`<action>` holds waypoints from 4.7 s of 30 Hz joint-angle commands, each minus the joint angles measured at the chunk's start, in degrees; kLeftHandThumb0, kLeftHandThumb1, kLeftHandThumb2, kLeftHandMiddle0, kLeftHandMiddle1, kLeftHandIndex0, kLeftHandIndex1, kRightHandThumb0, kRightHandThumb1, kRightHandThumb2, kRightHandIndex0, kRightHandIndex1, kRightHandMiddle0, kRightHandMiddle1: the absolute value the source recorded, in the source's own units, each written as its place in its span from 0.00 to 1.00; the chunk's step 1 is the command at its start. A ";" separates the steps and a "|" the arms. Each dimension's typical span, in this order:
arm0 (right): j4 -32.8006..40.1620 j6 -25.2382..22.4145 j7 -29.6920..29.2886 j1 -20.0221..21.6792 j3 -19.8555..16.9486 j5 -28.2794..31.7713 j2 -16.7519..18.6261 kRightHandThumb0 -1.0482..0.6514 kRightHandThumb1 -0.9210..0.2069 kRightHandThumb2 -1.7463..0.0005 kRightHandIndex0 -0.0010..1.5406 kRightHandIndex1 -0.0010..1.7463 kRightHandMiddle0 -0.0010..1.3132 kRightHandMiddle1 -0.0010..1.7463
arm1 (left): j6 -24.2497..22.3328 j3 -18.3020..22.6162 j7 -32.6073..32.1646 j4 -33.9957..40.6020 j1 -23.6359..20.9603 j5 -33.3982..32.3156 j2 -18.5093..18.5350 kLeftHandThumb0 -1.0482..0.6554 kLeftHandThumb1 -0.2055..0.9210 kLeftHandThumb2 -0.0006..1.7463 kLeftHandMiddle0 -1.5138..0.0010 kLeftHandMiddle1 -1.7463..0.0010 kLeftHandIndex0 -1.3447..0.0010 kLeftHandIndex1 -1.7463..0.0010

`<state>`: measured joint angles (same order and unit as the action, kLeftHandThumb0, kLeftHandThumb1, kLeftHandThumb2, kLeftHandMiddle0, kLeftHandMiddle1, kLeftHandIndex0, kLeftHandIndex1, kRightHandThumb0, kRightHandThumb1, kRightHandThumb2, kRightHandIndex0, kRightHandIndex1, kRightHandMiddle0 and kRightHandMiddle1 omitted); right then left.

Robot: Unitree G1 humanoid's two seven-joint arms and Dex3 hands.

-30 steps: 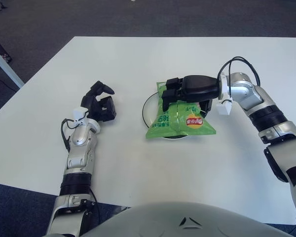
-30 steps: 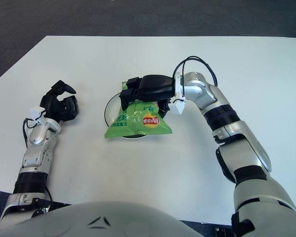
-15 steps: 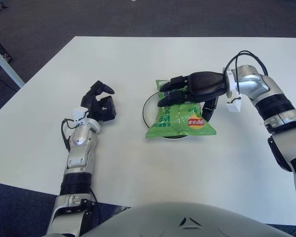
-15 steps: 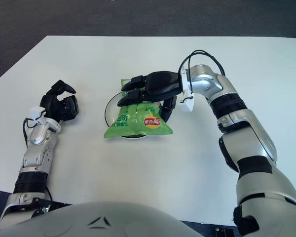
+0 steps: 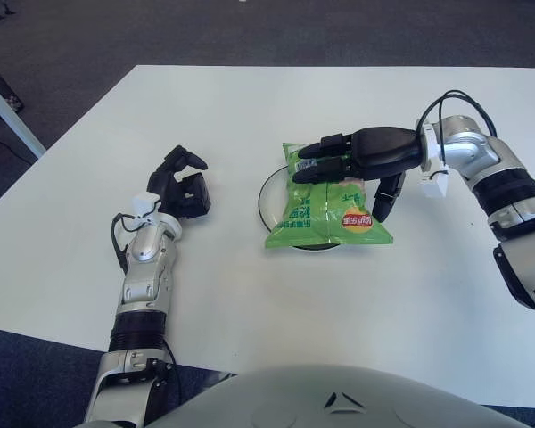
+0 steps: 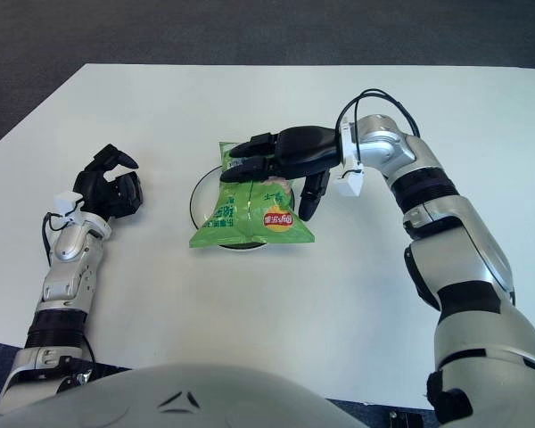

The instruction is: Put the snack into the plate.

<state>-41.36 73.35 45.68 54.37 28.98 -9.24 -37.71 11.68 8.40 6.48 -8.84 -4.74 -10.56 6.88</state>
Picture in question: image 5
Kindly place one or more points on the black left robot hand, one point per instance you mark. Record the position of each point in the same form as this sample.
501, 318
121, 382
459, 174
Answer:
167, 191

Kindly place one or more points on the white left wrist connector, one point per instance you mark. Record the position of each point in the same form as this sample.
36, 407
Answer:
145, 203

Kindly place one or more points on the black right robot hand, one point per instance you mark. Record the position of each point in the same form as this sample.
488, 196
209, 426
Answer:
383, 149

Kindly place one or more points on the grey robot torso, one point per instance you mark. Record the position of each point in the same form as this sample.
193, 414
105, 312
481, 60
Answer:
339, 401

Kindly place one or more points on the black box on floor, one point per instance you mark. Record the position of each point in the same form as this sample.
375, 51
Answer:
4, 91

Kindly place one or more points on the white right wrist connector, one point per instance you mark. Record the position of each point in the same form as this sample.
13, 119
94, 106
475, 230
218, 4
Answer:
437, 185

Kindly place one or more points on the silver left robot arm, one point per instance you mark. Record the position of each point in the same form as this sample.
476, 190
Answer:
145, 245

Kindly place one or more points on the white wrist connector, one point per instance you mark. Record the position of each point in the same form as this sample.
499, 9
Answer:
145, 203
437, 185

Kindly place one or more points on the green chips snack bag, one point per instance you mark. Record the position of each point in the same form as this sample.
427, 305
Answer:
321, 214

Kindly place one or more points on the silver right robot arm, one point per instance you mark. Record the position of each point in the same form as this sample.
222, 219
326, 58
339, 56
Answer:
468, 142

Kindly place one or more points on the white plate black rim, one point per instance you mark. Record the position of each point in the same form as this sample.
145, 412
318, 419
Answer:
272, 200

